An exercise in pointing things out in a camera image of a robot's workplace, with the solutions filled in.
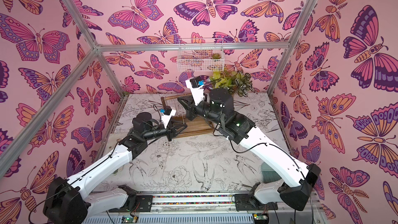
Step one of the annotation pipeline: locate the green brush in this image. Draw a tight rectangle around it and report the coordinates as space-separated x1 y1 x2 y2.
261 162 281 184

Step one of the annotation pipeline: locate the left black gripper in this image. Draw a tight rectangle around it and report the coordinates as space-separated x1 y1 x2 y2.
143 120 187 143

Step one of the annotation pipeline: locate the white wire wall basket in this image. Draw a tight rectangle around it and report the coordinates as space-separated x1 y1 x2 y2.
176 37 225 72

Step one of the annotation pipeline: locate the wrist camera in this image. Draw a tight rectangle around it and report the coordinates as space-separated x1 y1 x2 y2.
160 106 176 129
185 76 205 106

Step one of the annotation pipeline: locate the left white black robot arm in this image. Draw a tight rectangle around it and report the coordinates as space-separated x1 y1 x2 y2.
43 109 187 224

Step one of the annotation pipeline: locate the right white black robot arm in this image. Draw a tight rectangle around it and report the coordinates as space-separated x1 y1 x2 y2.
177 89 321 211

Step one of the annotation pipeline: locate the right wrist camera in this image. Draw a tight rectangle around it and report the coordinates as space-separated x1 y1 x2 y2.
185 76 205 106

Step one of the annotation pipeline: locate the wooden jewelry display stand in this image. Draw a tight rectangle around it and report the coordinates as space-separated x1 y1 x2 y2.
161 93 215 138

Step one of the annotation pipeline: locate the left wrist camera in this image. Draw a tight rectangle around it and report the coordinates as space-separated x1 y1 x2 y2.
160 106 176 129

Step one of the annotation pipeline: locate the glass vase with plants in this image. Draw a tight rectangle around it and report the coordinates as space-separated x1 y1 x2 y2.
209 71 255 97

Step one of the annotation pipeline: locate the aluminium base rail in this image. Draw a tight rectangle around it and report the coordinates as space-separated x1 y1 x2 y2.
82 190 328 224

